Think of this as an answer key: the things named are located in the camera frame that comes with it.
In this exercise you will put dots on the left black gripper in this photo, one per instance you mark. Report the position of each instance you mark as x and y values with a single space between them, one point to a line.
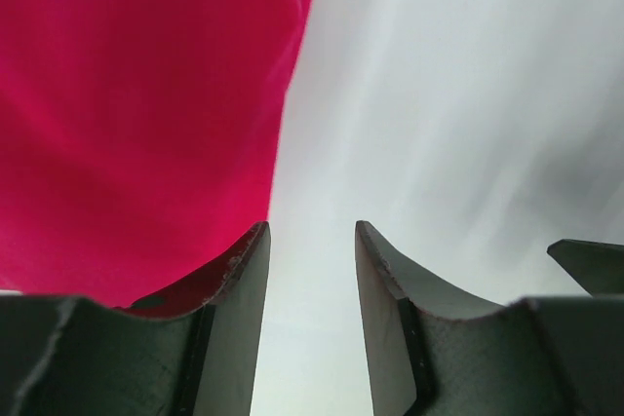
435 349

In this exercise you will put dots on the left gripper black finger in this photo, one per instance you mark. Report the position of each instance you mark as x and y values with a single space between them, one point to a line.
189 348

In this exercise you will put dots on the red t shirt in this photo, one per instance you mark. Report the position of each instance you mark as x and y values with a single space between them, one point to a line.
138 137

